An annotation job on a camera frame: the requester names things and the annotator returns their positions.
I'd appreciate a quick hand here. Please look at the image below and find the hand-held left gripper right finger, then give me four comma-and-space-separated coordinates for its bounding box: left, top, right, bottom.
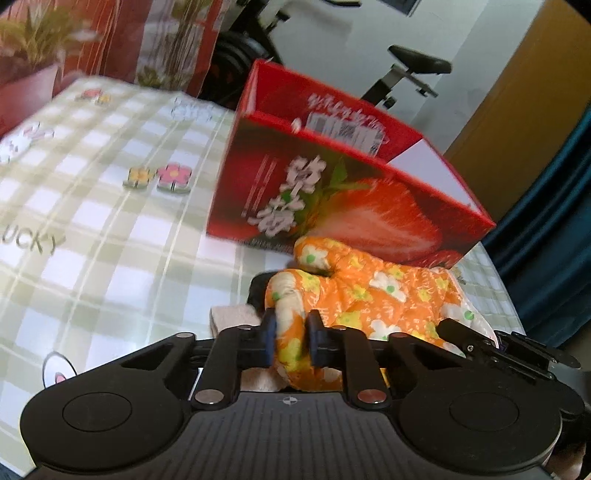
305, 309, 468, 410

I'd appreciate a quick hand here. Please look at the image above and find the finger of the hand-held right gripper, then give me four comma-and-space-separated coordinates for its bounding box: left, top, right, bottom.
436, 318, 583, 385

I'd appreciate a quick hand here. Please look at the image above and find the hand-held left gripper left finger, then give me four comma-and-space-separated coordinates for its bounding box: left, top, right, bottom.
117, 309, 280, 411

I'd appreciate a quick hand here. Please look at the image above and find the black cloth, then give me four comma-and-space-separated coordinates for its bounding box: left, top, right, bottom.
247, 271, 273, 308

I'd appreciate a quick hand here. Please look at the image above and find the orange floral plush toy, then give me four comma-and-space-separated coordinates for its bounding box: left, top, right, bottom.
264, 235, 476, 393

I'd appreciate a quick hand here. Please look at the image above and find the red cardboard box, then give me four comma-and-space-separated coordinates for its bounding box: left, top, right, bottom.
205, 58, 497, 271

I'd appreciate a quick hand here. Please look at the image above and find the teal curtain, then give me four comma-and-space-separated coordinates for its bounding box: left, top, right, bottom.
480, 111, 591, 352

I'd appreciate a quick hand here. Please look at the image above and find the wooden door panel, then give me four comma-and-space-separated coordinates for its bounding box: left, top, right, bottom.
443, 0, 591, 222

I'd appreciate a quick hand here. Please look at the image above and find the black exercise bike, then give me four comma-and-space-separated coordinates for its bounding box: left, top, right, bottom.
198, 0, 453, 112

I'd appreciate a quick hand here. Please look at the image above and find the red printed backdrop cloth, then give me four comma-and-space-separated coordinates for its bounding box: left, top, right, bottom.
0, 0, 241, 134

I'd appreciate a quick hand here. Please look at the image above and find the dark window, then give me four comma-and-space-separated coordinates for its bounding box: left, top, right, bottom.
376, 0, 422, 17

